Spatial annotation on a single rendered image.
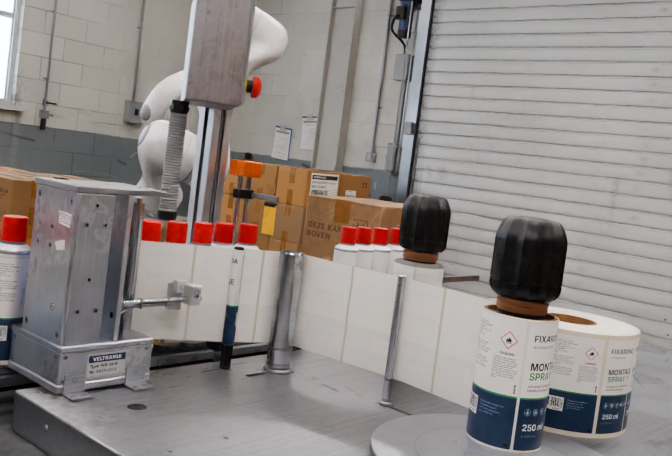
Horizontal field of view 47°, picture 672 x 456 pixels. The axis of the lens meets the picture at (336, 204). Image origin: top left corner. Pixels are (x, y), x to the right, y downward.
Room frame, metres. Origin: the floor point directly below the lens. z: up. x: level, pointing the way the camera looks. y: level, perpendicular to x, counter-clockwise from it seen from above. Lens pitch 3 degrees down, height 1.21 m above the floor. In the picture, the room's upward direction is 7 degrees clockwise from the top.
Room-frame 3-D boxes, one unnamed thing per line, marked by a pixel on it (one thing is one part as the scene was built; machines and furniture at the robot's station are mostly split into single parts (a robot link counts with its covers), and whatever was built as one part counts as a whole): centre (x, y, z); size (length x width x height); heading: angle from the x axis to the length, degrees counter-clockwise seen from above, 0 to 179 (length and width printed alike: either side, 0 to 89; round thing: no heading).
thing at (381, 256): (1.67, -0.10, 0.98); 0.05 x 0.05 x 0.20
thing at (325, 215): (2.12, -0.11, 0.99); 0.30 x 0.24 x 0.27; 144
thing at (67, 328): (1.04, 0.32, 1.01); 0.14 x 0.13 x 0.26; 139
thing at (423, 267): (1.29, -0.15, 1.03); 0.09 x 0.09 x 0.30
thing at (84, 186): (1.03, 0.31, 1.14); 0.14 x 0.11 x 0.01; 139
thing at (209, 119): (1.48, 0.25, 1.16); 0.04 x 0.04 x 0.67; 49
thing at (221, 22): (1.39, 0.24, 1.38); 0.17 x 0.10 x 0.19; 14
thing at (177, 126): (1.36, 0.29, 1.18); 0.04 x 0.04 x 0.21
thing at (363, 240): (1.63, -0.07, 0.98); 0.05 x 0.05 x 0.20
